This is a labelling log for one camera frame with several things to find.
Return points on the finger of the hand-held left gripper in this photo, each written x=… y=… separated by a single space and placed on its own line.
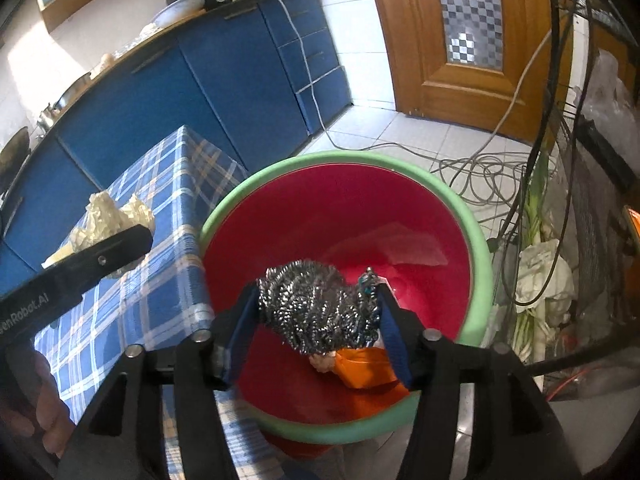
x=110 y=255

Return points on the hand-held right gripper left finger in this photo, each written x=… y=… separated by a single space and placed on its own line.
x=240 y=330

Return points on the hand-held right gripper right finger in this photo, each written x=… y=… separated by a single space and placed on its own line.
x=395 y=340

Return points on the cream paper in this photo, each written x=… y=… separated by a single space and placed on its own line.
x=100 y=220

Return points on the orange plastic bag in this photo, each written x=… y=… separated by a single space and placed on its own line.
x=370 y=370

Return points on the steel wool scourer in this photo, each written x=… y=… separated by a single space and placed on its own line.
x=310 y=305

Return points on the red basin with green rim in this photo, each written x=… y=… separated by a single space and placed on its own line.
x=325 y=210

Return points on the person's left hand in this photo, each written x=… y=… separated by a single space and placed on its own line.
x=52 y=405

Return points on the blue plaid tablecloth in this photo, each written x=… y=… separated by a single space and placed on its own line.
x=150 y=285

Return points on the yellow sponge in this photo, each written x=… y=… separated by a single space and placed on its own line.
x=57 y=258

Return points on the dark wok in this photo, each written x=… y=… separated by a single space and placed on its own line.
x=14 y=160

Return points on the white plastic bag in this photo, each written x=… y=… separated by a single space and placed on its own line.
x=542 y=270

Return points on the blue kitchen cabinet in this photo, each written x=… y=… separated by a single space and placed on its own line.
x=150 y=95

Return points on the large metal bowl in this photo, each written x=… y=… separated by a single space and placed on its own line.
x=72 y=91

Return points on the green onions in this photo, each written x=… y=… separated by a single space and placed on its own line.
x=537 y=195

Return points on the white bowl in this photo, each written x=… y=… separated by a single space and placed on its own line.
x=175 y=10

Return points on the wooden door with glass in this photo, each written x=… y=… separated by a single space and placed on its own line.
x=400 y=35

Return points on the clear plastic bag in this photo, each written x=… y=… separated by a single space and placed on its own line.
x=612 y=105

